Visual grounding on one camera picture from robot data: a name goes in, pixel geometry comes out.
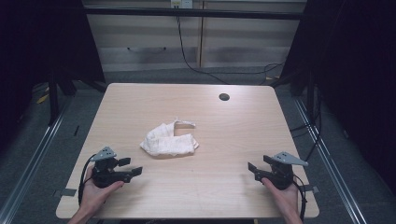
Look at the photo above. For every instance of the white wall socket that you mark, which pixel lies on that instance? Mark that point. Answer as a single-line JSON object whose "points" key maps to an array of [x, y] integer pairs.
{"points": [[186, 3]]}

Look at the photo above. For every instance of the yellow tape strip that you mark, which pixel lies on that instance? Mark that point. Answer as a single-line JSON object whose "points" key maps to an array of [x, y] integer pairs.
{"points": [[43, 98]]}

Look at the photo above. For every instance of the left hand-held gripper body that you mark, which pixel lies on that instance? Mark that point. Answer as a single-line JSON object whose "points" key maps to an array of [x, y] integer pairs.
{"points": [[104, 172]]}

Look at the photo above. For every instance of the person's right hand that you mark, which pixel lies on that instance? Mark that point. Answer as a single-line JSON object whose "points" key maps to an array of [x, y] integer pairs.
{"points": [[288, 199]]}

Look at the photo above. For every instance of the metal floor rail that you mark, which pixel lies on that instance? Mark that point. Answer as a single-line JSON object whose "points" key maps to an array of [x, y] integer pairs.
{"points": [[31, 165], [330, 165]]}

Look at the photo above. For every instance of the grey tape piece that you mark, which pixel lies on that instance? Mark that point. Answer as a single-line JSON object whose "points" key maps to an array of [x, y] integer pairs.
{"points": [[312, 188], [69, 192]]}

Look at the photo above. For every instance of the black table grommet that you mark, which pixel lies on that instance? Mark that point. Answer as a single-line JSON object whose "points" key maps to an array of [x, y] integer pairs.
{"points": [[224, 96]]}

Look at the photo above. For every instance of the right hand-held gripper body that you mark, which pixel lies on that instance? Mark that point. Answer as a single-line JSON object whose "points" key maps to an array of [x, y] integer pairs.
{"points": [[281, 174]]}

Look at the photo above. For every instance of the small black floor strip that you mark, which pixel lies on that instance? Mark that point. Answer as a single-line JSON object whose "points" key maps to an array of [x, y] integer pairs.
{"points": [[76, 130]]}

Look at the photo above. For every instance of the person's left hand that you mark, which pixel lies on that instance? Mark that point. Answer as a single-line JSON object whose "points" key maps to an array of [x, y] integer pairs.
{"points": [[91, 196]]}

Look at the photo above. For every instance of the black curtain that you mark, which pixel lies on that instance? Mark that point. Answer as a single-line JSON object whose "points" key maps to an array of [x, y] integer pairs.
{"points": [[37, 46], [358, 77]]}

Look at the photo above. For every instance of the black metal stand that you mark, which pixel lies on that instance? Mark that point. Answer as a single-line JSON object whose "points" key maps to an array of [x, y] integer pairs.
{"points": [[53, 99]]}

